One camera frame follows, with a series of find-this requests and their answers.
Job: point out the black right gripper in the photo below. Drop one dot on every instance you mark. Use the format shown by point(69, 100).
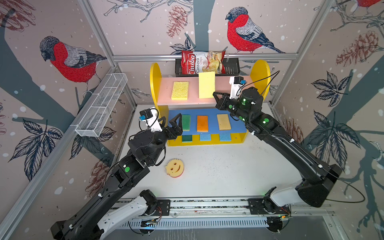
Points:
point(225, 101)

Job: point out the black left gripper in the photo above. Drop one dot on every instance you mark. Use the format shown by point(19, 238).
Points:
point(172, 134)

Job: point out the dark green scrub sponge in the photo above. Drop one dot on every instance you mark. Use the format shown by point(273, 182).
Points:
point(187, 138)

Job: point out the light green scrub sponge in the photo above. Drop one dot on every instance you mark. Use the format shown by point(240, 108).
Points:
point(186, 122)

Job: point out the pale orange sponge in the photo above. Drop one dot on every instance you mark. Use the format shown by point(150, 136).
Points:
point(224, 122)

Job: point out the yellow sponge front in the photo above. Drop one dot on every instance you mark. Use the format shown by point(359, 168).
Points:
point(207, 85)

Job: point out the light blue sponge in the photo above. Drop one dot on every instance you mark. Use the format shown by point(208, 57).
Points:
point(225, 137)
point(205, 138)

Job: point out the yellow smiley face sponge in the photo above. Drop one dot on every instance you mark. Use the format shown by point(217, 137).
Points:
point(175, 168)

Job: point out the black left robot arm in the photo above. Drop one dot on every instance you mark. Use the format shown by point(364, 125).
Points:
point(94, 221)

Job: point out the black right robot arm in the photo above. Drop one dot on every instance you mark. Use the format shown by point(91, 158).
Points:
point(318, 177)

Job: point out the yellow shelf unit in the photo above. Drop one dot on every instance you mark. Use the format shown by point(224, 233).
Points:
point(161, 90)

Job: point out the red cassava chips bag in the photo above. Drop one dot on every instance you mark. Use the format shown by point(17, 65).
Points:
point(194, 62)

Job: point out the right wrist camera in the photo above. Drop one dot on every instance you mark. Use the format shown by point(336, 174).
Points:
point(236, 82)

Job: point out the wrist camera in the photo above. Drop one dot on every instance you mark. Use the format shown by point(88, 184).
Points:
point(151, 118)
point(236, 82)

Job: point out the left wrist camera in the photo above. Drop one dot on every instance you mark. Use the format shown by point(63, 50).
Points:
point(151, 118)

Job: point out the black wire basket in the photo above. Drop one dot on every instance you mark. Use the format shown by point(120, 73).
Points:
point(231, 66)

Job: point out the white mesh wall basket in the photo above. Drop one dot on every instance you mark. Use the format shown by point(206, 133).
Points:
point(98, 113)

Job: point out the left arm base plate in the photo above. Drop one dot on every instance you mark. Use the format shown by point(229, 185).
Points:
point(156, 208)

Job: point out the aluminium front rail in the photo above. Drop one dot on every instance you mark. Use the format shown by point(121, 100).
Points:
point(211, 207)

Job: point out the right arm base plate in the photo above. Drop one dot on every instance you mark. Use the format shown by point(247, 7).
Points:
point(266, 207)

